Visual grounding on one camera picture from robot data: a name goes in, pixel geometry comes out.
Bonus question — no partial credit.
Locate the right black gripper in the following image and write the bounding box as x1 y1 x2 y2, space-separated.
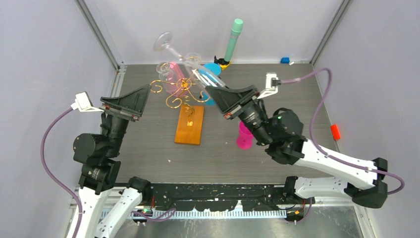
206 85 273 146

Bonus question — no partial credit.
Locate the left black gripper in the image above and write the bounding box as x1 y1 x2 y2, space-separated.
102 83 152 156

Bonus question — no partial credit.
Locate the magenta plastic wine glass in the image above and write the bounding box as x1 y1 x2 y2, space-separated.
236 121 254 150

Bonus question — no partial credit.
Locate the clear flute glass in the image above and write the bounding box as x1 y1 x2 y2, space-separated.
153 31 226 89

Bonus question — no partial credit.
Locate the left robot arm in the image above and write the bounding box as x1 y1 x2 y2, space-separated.
70 84 153 238

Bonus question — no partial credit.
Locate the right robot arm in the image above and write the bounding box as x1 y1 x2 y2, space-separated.
205 86 388 209

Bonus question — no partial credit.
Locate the blue plastic wine glass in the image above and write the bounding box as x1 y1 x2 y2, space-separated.
199 63 221 106

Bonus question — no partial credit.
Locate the light pink plastic glass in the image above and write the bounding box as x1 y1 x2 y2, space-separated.
165 61 185 94

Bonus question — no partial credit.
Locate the orange wooden rack base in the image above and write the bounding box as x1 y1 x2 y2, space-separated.
174 105 205 145

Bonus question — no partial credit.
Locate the black yellow tripod stand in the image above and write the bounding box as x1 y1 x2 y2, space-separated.
213 56 231 71

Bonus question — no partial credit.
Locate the clear glass back left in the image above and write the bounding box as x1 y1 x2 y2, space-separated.
156 62 174 81

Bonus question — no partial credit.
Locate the clear glass back centre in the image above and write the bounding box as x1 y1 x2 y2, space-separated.
185 52 202 64

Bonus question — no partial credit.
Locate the small blue block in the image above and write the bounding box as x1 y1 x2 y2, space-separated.
280 57 290 64

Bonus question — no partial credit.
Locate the mint green cylinder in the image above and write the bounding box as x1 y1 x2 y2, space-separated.
224 18 244 63

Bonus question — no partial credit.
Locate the small red block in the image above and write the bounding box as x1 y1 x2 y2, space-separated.
330 124 341 141

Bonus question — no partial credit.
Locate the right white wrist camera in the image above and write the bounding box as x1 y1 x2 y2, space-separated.
258 73 281 99

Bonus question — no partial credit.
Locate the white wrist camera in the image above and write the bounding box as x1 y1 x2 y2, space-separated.
70 91 104 113
258 73 281 99

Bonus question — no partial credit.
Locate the gold wire glass rack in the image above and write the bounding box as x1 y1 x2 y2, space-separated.
150 70 205 109

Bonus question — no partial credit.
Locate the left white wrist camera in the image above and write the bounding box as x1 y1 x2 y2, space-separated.
70 91 104 113

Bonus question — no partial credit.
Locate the black base frame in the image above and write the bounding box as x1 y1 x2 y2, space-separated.
119 182 315 213

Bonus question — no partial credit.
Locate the slotted metal rail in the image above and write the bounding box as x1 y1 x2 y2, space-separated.
102 210 298 220

